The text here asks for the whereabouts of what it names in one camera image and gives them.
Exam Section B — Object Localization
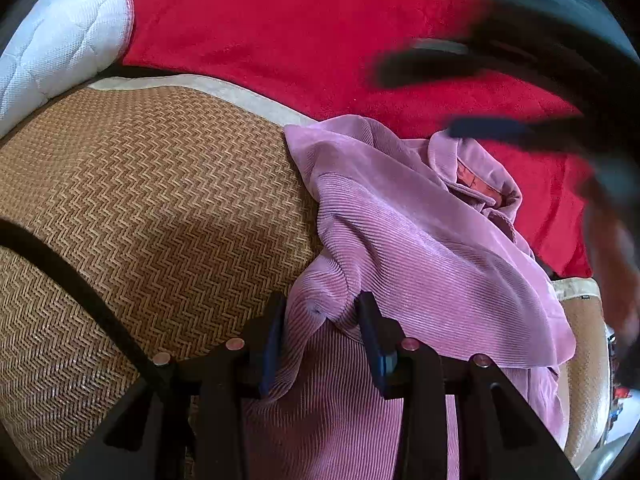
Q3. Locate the pink corduroy jacket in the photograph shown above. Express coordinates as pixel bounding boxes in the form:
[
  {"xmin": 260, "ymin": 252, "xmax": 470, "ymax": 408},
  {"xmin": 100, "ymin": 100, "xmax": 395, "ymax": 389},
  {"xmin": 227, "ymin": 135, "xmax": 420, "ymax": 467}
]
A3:
[{"xmin": 244, "ymin": 115, "xmax": 575, "ymax": 479}]

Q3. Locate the red blanket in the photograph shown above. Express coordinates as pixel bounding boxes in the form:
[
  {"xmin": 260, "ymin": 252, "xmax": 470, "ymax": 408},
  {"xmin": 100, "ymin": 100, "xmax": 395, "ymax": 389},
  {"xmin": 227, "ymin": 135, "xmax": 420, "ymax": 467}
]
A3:
[{"xmin": 117, "ymin": 0, "xmax": 597, "ymax": 279}]

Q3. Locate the woven bamboo bed mat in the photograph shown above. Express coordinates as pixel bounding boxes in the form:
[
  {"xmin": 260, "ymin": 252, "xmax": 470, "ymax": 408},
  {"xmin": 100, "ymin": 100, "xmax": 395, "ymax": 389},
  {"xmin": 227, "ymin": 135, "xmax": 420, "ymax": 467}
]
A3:
[{"xmin": 1, "ymin": 81, "xmax": 610, "ymax": 466}]

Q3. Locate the black cable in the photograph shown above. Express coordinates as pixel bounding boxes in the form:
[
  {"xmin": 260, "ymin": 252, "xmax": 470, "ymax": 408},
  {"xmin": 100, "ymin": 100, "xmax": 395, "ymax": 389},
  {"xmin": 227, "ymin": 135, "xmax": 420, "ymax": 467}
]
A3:
[{"xmin": 0, "ymin": 218, "xmax": 166, "ymax": 386}]

